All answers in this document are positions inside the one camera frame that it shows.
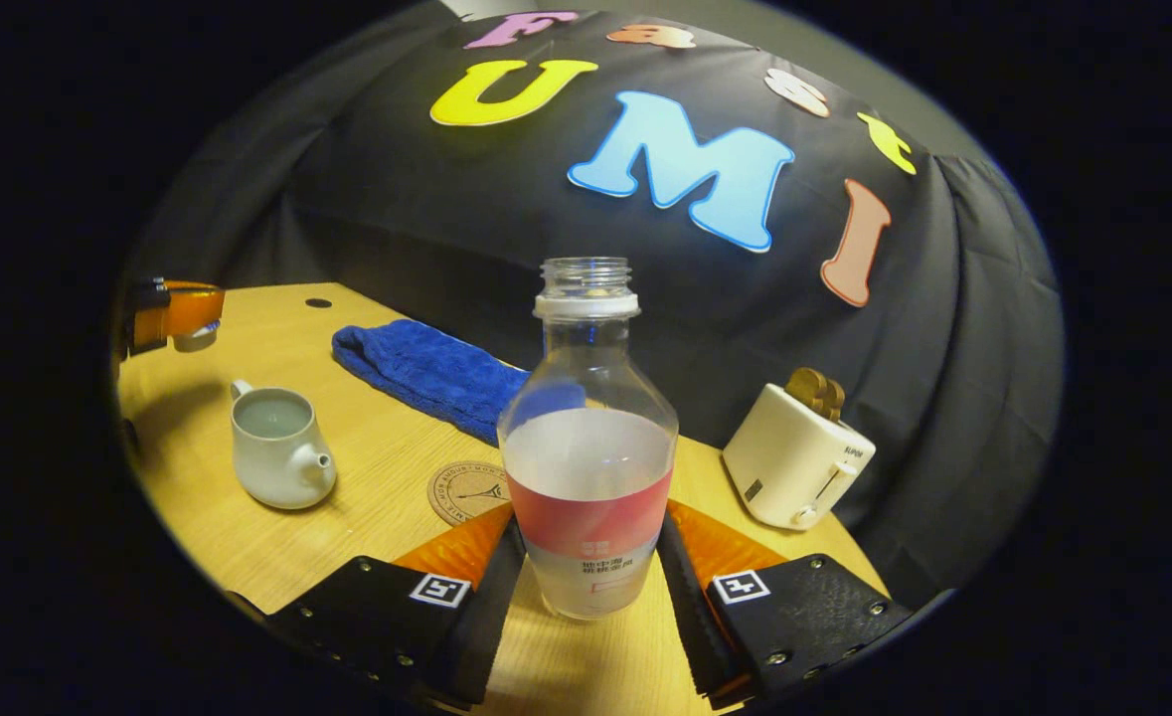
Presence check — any black backdrop cloth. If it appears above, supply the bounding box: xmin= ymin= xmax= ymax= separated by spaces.
xmin=128 ymin=10 xmax=1064 ymax=608

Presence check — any blue towel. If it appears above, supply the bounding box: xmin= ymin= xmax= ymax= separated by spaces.
xmin=332 ymin=318 xmax=586 ymax=446

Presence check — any round cork coaster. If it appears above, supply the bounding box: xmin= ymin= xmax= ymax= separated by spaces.
xmin=427 ymin=460 xmax=514 ymax=526

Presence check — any white toaster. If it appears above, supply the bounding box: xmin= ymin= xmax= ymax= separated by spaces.
xmin=722 ymin=383 xmax=877 ymax=531

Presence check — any white ceramic teacup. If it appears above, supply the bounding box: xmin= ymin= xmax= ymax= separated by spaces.
xmin=230 ymin=378 xmax=338 ymax=511

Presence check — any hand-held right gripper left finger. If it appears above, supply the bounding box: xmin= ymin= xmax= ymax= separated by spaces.
xmin=265 ymin=502 xmax=529 ymax=709

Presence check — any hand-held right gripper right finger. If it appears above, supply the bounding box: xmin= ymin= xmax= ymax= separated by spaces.
xmin=653 ymin=497 xmax=915 ymax=709

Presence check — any clear plastic water bottle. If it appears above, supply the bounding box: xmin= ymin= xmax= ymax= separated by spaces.
xmin=497 ymin=257 xmax=681 ymax=622

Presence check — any brown bread slice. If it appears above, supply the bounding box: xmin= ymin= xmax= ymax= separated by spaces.
xmin=785 ymin=367 xmax=830 ymax=409
xmin=809 ymin=376 xmax=846 ymax=422

